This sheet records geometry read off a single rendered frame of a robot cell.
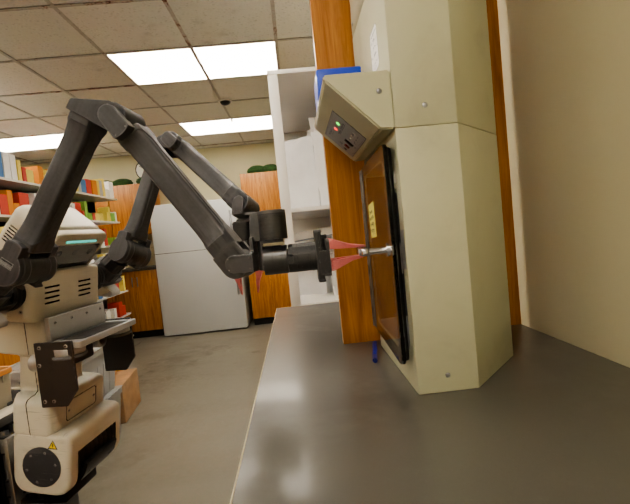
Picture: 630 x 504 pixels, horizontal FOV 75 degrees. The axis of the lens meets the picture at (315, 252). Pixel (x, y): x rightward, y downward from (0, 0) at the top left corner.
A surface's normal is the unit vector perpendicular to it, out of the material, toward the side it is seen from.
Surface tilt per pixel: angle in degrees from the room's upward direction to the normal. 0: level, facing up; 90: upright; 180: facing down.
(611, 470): 0
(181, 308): 90
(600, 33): 90
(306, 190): 93
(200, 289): 90
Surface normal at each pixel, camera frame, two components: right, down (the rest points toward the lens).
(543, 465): -0.10, -0.99
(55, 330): 0.99, -0.10
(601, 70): -0.99, 0.11
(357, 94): 0.05, 0.05
